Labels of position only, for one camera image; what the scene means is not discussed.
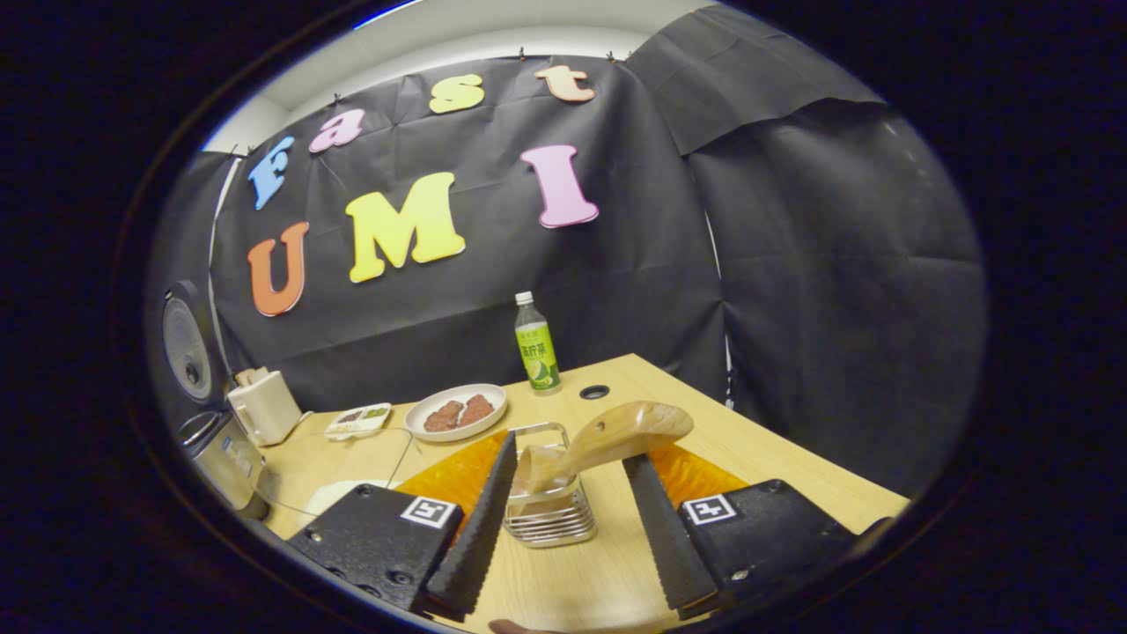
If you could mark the white divided grain dish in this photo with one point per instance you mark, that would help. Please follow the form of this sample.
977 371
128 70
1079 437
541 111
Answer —
357 421

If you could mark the wooden spoon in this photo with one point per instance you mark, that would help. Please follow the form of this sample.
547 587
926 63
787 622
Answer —
625 427

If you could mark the dark grey rice cooker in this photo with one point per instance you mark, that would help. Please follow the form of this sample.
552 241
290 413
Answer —
229 458

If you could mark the cream utensil box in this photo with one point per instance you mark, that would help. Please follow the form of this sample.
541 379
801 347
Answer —
268 409

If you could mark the green drink bottle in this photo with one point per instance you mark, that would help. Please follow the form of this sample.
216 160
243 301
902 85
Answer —
537 352

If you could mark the black backdrop cloth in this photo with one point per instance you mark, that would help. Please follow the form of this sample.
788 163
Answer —
792 264

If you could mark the white round plate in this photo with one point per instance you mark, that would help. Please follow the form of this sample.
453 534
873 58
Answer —
440 436

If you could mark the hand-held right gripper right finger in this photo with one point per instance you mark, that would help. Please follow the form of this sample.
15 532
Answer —
669 537

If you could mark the brown meat slice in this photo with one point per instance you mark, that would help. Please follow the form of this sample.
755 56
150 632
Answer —
476 409
443 416

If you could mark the clear glass bowl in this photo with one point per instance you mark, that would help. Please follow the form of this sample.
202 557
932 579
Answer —
290 475

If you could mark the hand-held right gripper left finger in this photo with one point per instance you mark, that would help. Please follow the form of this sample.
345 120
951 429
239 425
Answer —
480 537

